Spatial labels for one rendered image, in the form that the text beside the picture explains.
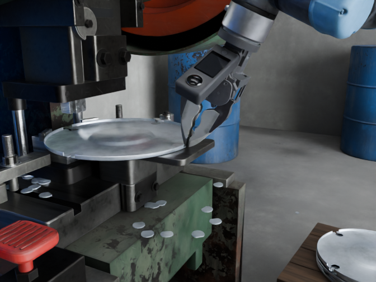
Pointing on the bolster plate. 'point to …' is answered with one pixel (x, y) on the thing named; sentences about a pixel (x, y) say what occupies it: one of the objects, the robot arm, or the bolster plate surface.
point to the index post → (167, 116)
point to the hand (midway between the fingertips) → (188, 141)
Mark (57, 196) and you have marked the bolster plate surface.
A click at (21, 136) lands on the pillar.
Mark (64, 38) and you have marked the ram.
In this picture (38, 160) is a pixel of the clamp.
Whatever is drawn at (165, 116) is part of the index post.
